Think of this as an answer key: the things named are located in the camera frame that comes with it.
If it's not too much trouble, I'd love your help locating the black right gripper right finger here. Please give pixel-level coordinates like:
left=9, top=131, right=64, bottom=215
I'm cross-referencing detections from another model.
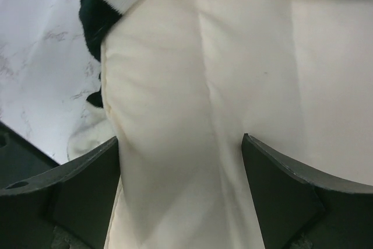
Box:
left=241, top=134, right=372, bottom=248

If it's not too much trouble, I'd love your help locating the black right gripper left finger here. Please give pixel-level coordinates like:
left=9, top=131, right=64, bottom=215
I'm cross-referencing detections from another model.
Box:
left=1, top=138, right=120, bottom=248

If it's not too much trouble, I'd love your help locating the cream quilted pillow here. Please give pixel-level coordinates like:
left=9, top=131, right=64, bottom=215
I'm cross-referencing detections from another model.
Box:
left=101, top=0, right=372, bottom=248

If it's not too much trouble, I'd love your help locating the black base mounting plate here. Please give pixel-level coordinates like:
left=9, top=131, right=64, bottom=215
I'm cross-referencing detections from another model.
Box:
left=1, top=123, right=59, bottom=188

